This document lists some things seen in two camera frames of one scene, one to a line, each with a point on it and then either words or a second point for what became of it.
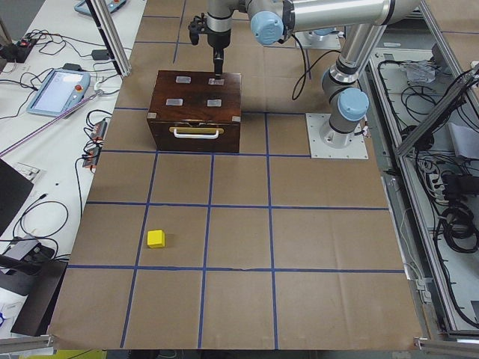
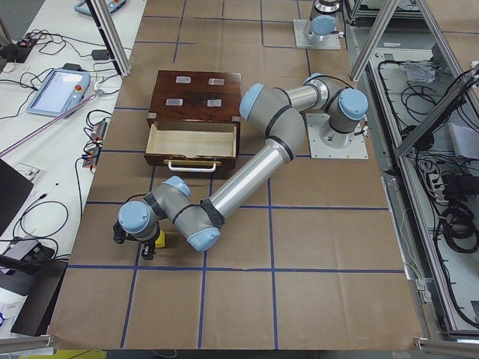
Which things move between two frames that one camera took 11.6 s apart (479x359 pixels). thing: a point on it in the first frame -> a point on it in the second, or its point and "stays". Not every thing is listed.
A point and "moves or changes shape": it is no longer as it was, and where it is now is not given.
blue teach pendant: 61,90 stays
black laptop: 14,187 stays
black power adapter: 99,54 stays
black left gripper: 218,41 -> 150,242
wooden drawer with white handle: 195,135 moves or changes shape
